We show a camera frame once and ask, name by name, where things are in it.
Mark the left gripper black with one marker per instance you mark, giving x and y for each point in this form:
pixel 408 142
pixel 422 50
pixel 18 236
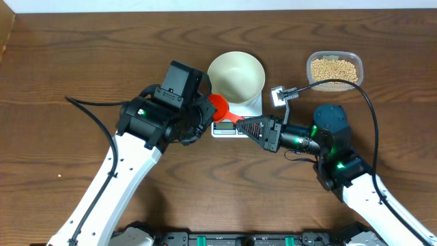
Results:
pixel 206 110

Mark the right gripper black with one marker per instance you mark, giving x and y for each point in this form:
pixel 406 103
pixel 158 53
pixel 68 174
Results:
pixel 270 140

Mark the red measuring scoop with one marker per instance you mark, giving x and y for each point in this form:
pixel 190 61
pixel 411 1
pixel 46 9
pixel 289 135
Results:
pixel 222 109

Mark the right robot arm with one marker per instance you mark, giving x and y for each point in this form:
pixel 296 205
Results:
pixel 341 170

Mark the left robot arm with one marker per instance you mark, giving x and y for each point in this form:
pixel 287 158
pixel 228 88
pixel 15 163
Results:
pixel 176 111

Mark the white kitchen scale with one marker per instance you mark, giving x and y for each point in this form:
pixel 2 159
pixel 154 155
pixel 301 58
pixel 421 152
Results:
pixel 227 129

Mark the white bowl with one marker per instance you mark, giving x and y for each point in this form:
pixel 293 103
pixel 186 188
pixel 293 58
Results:
pixel 238 76

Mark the soybeans pile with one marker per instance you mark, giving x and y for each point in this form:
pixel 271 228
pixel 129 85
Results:
pixel 323 69

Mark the clear plastic container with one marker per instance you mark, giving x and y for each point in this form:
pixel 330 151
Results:
pixel 337 55

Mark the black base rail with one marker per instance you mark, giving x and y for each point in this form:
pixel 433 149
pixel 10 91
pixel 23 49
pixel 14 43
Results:
pixel 138 234

